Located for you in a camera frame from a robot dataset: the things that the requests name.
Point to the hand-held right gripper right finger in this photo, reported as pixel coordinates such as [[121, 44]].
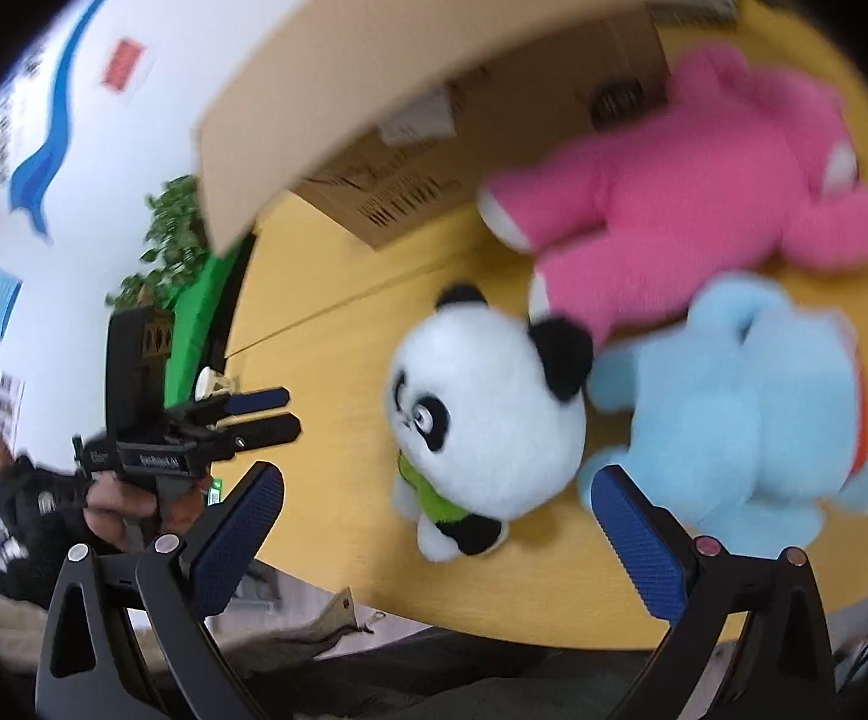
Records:
[[638, 536]]

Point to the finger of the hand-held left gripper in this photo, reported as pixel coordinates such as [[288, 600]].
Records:
[[269, 431], [257, 400]]

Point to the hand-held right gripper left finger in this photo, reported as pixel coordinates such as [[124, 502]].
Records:
[[242, 532]]

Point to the blue plush toy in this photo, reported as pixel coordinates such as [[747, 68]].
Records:
[[741, 405]]

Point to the panda plush toy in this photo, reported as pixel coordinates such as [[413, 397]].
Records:
[[479, 405]]

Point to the pink plush toy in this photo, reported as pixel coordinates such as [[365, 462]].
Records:
[[666, 187]]

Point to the brown cardboard box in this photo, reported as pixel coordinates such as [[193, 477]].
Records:
[[404, 37]]

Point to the yellow wooden desktop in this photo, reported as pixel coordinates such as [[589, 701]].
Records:
[[344, 420]]

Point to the person's left hand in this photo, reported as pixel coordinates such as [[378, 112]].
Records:
[[115, 506]]

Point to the small white object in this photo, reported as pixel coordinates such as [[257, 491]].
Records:
[[212, 382]]

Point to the green board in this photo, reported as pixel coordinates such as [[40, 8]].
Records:
[[194, 315]]

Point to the green potted plant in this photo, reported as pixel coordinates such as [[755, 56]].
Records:
[[167, 240]]

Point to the olive grey garment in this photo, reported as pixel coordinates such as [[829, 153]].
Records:
[[374, 667]]

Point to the wall notice papers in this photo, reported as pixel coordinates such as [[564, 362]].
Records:
[[8, 396]]

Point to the blue wave wall decal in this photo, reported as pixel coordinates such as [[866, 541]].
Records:
[[59, 120]]

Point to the red wall sign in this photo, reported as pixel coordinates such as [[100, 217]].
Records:
[[125, 67]]

